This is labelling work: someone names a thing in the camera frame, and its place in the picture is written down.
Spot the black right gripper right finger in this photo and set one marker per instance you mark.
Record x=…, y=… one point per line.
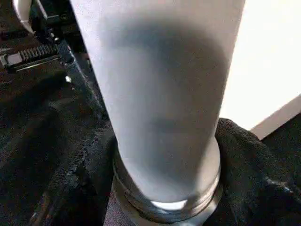
x=258, y=183

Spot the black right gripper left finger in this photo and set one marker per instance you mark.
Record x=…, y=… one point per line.
x=70, y=183

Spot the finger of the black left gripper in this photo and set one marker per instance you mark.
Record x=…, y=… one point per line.
x=80, y=77

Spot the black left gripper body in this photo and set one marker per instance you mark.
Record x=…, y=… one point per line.
x=35, y=54

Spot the white plastic table leg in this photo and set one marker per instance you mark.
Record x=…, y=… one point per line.
x=160, y=82

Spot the white plastic table top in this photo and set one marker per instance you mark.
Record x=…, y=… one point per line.
x=270, y=58

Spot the black work mat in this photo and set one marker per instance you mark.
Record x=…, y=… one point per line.
x=28, y=117

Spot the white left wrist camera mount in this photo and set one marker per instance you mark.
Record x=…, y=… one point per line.
x=21, y=14

